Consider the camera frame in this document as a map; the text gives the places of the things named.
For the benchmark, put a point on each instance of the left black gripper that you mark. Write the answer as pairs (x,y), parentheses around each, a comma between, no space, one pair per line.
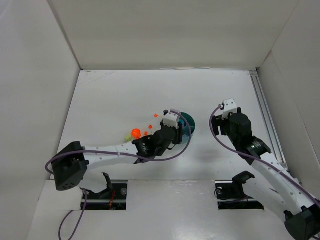
(180,133)

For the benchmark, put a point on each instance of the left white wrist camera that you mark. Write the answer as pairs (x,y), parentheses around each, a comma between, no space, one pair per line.
(171,118)

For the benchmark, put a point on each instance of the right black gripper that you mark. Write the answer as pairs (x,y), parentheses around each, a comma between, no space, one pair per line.
(218,125)

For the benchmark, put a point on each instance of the light green lego upper left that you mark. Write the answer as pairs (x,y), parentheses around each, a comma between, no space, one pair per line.
(128,138)

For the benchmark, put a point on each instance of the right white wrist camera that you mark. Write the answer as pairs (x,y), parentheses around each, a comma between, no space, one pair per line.
(227,108)

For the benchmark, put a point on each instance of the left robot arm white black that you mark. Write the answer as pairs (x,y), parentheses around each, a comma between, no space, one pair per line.
(71,165)

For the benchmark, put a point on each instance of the orange round lego upper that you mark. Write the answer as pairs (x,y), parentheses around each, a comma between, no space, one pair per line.
(136,133)

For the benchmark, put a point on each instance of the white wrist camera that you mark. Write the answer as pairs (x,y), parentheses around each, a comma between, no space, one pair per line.
(171,118)
(227,108)

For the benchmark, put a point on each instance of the teal round divided container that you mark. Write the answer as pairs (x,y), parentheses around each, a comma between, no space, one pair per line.
(192,125)

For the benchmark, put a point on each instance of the aluminium rail right side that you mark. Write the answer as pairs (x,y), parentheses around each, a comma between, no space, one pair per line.
(267,118)

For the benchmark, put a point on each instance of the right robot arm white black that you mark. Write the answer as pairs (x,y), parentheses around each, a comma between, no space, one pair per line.
(298,209)

